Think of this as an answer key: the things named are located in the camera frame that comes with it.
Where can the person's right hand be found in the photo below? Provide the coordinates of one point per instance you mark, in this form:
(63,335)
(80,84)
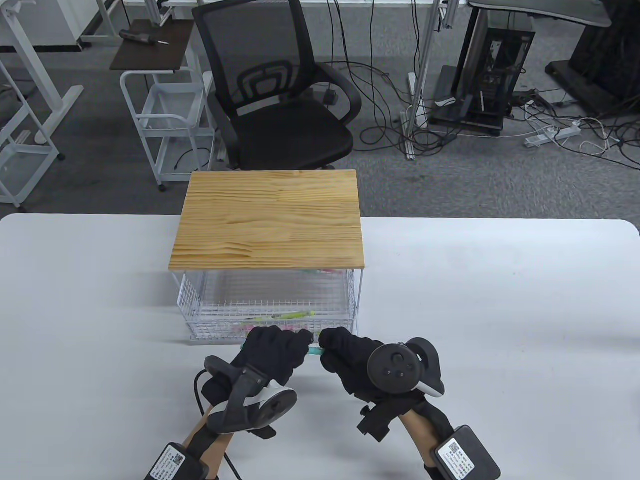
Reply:
(350,360)

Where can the person's left hand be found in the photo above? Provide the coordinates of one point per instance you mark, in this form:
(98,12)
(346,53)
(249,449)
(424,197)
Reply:
(272,350)

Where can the pink double-ended highlighter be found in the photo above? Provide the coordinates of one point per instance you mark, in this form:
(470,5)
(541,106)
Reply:
(332,272)
(247,326)

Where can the person's right forearm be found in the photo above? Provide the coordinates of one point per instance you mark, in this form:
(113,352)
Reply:
(417,432)

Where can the person's left forearm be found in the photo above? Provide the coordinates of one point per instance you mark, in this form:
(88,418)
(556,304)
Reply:
(220,450)

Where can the black tracking controller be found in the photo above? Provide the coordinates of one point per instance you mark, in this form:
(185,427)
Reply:
(250,405)
(395,367)

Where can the black mesh office chair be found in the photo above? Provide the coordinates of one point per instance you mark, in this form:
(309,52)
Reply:
(285,132)

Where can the black power adapter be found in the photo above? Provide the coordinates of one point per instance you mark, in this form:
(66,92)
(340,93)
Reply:
(330,95)

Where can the white power strip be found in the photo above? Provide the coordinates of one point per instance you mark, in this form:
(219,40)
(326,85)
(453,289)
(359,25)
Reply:
(552,135)

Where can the dark brown side table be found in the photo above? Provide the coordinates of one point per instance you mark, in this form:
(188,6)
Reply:
(150,52)

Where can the white desk leg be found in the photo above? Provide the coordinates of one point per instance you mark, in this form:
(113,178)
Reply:
(60,107)

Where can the black computer tower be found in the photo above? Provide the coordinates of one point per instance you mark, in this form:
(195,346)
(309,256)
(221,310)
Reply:
(500,65)

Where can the black machine base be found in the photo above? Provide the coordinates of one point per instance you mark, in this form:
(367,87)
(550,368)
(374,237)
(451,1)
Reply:
(605,65)

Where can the grey standing desk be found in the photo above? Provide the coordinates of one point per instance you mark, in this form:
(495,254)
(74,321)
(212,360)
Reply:
(550,12)

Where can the aluminium profile post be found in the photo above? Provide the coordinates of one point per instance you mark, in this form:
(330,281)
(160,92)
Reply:
(419,100)

